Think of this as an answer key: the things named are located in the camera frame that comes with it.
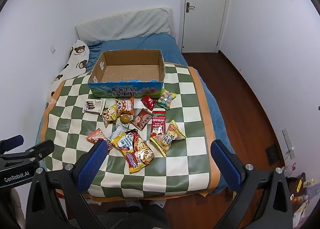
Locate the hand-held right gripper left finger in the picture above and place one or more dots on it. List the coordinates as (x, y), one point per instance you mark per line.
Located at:
(91, 164)

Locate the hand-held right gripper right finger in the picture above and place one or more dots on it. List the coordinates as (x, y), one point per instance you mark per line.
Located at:
(225, 166)

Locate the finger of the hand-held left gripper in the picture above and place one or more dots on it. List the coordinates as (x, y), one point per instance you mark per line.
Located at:
(12, 142)
(40, 149)

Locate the white chocolate cookie packet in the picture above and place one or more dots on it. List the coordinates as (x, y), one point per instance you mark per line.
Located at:
(91, 106)

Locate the orange panda snack packet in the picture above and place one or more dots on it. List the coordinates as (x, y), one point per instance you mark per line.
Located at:
(125, 105)

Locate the cardboard box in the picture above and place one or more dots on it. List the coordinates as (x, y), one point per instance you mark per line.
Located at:
(130, 71)

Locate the small orange snack packet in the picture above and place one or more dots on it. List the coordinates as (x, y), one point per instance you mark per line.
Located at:
(96, 136)

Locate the silver snack packet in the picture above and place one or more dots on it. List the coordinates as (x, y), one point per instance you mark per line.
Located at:
(116, 133)

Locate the large yellow noodle packet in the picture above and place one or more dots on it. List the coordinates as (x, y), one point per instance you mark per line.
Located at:
(135, 151)

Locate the small yellow panda snack packet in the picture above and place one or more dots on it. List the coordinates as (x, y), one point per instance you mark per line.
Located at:
(110, 114)

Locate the braised egg packet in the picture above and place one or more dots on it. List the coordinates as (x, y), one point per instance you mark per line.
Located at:
(125, 119)

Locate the green white checkered mat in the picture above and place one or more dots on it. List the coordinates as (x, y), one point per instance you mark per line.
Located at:
(187, 124)

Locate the yellow biscuit bag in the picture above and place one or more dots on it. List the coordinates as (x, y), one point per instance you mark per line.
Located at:
(168, 139)

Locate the brown snack packet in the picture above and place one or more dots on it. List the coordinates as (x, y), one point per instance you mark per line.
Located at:
(141, 119)

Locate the long red snack packet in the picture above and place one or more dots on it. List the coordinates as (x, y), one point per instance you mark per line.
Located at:
(158, 124)

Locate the clutter pile on floor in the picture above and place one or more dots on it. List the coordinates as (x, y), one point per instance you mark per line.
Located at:
(301, 194)

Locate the small red snack packet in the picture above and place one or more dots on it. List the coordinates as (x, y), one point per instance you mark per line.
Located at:
(148, 102)

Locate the green colourful candy bag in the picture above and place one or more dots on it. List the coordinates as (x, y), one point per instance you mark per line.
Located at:
(165, 99)

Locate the bear print pillow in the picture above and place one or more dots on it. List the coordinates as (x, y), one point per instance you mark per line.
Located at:
(75, 64)

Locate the bed with blue sheet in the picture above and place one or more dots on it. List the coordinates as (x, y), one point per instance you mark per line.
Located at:
(155, 43)

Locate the grey pillow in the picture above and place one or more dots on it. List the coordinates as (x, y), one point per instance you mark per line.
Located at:
(125, 25)

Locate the white door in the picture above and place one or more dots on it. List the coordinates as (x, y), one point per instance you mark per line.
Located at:
(205, 19)

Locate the black wall panel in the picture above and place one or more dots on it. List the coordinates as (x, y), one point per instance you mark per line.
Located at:
(272, 155)

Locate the white wall socket strip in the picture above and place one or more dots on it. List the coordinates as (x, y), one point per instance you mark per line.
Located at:
(288, 143)

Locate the white wall socket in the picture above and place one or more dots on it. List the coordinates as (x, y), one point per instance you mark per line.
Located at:
(52, 49)

